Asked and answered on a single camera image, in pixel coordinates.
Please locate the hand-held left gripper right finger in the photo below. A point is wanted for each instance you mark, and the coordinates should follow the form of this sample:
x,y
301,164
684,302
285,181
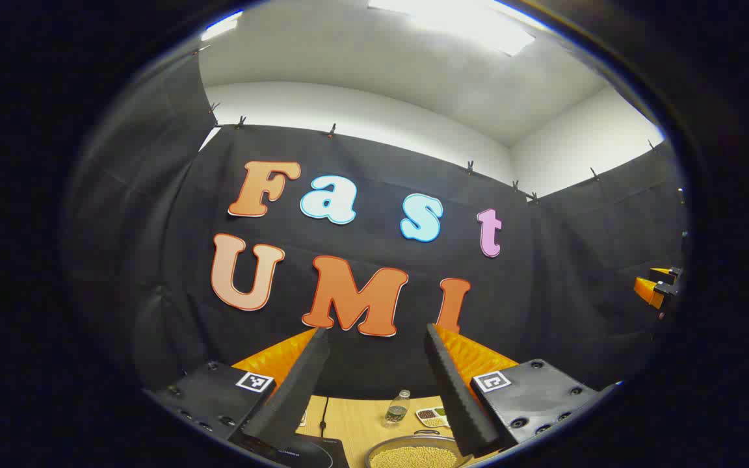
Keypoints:
x,y
456,396

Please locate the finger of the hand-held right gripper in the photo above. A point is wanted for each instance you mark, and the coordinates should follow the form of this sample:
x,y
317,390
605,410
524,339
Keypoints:
x,y
664,271
647,292

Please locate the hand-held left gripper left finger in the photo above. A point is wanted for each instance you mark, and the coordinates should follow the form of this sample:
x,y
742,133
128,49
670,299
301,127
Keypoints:
x,y
293,390

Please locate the steel pot with soybeans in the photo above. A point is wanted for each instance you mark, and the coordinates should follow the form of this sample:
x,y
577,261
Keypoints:
x,y
413,458

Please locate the white divided bean plate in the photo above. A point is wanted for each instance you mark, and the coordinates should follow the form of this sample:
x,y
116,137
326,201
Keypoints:
x,y
432,417

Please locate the clear plastic water bottle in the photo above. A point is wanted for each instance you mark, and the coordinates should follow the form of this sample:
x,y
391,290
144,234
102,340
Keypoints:
x,y
397,411

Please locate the row of black cloth clips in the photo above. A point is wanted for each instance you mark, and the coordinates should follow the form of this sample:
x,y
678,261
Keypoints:
x,y
331,130

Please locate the ceiling light panel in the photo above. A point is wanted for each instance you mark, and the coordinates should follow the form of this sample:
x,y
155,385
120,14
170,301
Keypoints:
x,y
222,26

